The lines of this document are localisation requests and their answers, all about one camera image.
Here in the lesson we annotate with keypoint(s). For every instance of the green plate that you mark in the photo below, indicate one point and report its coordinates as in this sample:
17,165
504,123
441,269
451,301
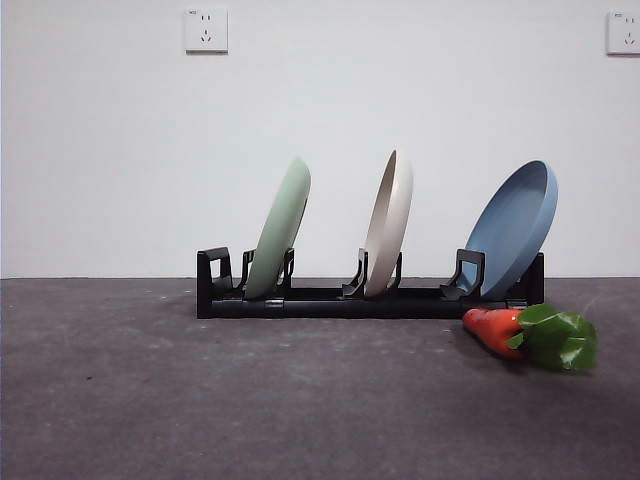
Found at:
277,230

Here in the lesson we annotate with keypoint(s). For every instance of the orange carrot with green leaves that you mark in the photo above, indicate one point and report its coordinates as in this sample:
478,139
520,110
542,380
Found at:
490,327

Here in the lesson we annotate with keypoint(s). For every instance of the beige plate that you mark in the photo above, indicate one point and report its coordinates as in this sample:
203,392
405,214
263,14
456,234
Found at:
390,225

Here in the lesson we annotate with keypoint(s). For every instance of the black plate rack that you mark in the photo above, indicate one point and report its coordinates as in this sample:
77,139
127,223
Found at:
350,307

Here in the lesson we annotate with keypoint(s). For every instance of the blue plate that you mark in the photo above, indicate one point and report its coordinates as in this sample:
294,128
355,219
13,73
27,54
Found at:
510,230

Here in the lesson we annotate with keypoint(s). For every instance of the white wall socket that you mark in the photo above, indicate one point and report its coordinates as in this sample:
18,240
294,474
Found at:
206,30
625,33

